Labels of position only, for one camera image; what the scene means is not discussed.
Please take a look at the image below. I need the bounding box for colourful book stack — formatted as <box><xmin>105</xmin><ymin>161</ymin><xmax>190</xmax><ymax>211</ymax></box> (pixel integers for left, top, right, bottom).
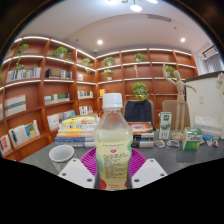
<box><xmin>54</xmin><ymin>115</ymin><xmax>100</xmax><ymax>149</ymax></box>

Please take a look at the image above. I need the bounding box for green white tissue box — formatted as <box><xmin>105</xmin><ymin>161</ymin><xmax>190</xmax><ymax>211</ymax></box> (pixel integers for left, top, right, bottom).
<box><xmin>181</xmin><ymin>126</ymin><xmax>204</xmax><ymax>151</ymax></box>

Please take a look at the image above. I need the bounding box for orange wooden shelf unit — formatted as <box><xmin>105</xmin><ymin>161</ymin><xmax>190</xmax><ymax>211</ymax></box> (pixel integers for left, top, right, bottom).
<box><xmin>0</xmin><ymin>34</ymin><xmax>199</xmax><ymax>163</ymax></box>

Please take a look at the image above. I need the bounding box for wooden artist mannequin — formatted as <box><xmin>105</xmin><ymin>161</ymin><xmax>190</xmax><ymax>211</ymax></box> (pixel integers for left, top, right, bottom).
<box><xmin>162</xmin><ymin>63</ymin><xmax>198</xmax><ymax>142</ymax></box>

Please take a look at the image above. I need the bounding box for black ceiling track rail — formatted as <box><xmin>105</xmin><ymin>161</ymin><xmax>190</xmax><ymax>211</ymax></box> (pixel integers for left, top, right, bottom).
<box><xmin>201</xmin><ymin>44</ymin><xmax>219</xmax><ymax>59</ymax></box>

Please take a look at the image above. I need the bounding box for stack of white packs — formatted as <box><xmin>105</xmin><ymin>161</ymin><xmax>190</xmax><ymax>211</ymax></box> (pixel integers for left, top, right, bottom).
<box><xmin>193</xmin><ymin>115</ymin><xmax>224</xmax><ymax>139</ymax></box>

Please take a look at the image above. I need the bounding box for tan chair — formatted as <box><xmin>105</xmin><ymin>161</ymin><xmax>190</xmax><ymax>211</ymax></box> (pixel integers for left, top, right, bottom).
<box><xmin>161</xmin><ymin>99</ymin><xmax>192</xmax><ymax>131</ymax></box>

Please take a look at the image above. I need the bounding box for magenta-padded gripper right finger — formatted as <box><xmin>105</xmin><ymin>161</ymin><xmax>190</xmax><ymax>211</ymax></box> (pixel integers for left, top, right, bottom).
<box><xmin>128</xmin><ymin>148</ymin><xmax>168</xmax><ymax>190</ymax></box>

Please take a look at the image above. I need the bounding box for chair with dark jacket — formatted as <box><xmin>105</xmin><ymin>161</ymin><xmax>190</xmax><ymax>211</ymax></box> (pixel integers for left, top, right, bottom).
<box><xmin>123</xmin><ymin>99</ymin><xmax>156</xmax><ymax>124</ymax></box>

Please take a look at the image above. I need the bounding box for white triangle-patterned cup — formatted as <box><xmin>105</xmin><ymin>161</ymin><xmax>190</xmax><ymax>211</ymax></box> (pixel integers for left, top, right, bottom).
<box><xmin>48</xmin><ymin>144</ymin><xmax>76</xmax><ymax>174</ymax></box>

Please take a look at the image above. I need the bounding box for dark book stack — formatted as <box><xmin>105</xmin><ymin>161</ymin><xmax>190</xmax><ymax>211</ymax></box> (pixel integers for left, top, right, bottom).
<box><xmin>128</xmin><ymin>121</ymin><xmax>156</xmax><ymax>149</ymax></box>

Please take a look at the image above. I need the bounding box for ceiling air vent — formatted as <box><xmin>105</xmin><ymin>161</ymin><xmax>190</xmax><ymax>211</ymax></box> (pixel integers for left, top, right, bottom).
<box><xmin>147</xmin><ymin>13</ymin><xmax>172</xmax><ymax>23</ymax></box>

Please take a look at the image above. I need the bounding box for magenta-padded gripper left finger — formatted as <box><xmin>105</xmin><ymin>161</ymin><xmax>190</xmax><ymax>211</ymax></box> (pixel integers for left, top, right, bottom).
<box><xmin>57</xmin><ymin>147</ymin><xmax>101</xmax><ymax>190</ymax></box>

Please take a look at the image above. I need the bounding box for tall green white carton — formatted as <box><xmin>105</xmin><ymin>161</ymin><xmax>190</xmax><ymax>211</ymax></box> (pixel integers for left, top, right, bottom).
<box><xmin>158</xmin><ymin>111</ymin><xmax>173</xmax><ymax>140</ymax></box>

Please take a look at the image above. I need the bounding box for yellow drink bottle white cap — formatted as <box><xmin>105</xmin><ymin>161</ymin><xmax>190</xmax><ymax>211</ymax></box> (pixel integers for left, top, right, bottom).
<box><xmin>94</xmin><ymin>92</ymin><xmax>134</xmax><ymax>191</ymax></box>

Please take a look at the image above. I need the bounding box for multi-bulb ceiling lamp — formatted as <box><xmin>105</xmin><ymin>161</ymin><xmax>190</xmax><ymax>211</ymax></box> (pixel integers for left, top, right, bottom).
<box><xmin>106</xmin><ymin>0</ymin><xmax>159</xmax><ymax>13</ymax></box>

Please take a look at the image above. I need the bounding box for grey curtain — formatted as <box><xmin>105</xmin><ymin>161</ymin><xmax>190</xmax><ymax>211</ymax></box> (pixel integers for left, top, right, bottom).
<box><xmin>203</xmin><ymin>53</ymin><xmax>224</xmax><ymax>73</ymax></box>

